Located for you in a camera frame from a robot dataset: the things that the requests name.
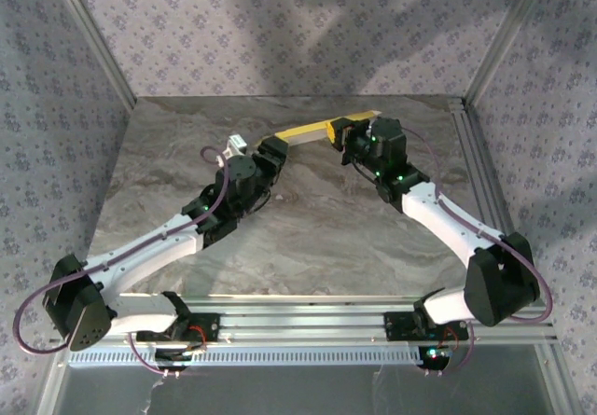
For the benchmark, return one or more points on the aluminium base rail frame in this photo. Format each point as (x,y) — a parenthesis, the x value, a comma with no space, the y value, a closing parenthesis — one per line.
(303,326)

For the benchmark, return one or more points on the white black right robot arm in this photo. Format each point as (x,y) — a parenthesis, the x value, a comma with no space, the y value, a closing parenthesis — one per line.
(443,219)

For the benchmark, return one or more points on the grey metal sheet panel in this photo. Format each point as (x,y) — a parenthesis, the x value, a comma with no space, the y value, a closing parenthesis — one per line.
(303,391)

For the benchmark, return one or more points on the aluminium corner post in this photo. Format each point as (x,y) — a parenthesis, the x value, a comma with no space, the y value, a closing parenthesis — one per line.
(506,37)
(94,37)

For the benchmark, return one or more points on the yellow white paper box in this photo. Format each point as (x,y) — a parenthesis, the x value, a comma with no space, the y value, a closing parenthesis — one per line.
(303,130)

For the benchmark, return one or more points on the aluminium side rail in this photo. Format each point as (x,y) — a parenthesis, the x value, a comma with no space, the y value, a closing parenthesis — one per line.
(464,130)

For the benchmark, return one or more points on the aluminium lower frame bar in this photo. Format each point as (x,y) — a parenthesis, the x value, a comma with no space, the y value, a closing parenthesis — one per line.
(49,387)
(559,382)

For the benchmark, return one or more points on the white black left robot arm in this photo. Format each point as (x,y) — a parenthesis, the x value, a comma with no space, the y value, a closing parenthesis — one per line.
(149,242)

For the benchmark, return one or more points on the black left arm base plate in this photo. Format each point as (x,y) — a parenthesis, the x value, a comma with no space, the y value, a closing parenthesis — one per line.
(210,328)

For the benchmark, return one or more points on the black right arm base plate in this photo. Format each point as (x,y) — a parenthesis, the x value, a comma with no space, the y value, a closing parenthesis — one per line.
(396,326)

